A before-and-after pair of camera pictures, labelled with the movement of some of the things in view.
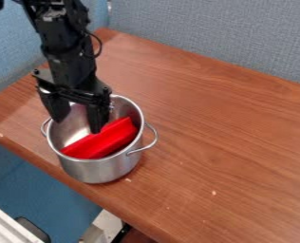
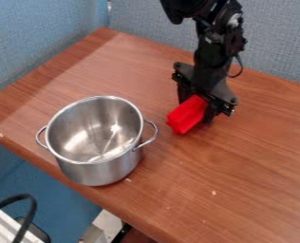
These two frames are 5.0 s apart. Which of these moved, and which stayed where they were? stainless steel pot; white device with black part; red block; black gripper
Moved: black gripper; red block
Stayed: stainless steel pot; white device with black part
